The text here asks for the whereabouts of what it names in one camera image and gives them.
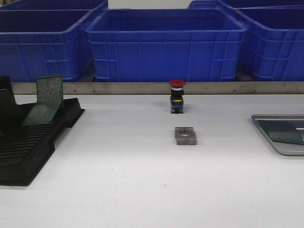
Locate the red emergency stop button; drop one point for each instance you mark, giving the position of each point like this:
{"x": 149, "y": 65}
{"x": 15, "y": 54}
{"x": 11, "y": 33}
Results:
{"x": 176, "y": 98}

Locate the left blue plastic crate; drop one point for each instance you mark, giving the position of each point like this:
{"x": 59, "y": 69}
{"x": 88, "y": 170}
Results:
{"x": 36, "y": 43}

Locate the green perforated circuit board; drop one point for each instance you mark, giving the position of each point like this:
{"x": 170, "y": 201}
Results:
{"x": 281, "y": 131}

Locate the back right blue crate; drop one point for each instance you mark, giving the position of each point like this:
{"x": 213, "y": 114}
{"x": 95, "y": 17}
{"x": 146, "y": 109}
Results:
{"x": 230, "y": 4}

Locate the blue plastic crate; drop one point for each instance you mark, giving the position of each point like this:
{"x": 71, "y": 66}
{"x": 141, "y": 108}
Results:
{"x": 161, "y": 45}
{"x": 273, "y": 46}
{"x": 36, "y": 43}

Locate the back left blue crate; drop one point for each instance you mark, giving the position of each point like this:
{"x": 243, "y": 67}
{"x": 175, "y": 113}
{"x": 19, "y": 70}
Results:
{"x": 55, "y": 5}

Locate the silver metal tray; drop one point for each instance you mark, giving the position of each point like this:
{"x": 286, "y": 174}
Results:
{"x": 282, "y": 147}

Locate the right blue plastic crate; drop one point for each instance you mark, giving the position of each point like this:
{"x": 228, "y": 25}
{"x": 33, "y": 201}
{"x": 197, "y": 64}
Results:
{"x": 273, "y": 46}

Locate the centre blue plastic crate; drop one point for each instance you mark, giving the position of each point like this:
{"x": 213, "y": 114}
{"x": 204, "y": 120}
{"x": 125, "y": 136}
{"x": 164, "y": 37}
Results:
{"x": 161, "y": 45}

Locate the grey metal clamp block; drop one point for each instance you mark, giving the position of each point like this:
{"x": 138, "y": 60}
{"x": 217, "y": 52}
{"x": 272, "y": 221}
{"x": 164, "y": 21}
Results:
{"x": 185, "y": 136}

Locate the black slotted board rack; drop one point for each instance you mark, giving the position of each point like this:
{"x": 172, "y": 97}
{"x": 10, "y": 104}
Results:
{"x": 24, "y": 150}

